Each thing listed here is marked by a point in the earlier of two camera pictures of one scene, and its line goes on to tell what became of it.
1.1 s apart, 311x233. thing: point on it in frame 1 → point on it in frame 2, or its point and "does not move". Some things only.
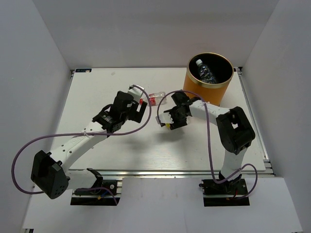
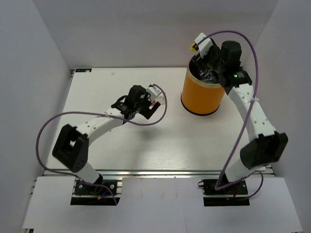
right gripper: x=176 y=124 → x=213 y=49
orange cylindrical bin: x=208 y=74 does not move
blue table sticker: x=83 y=70 does not move
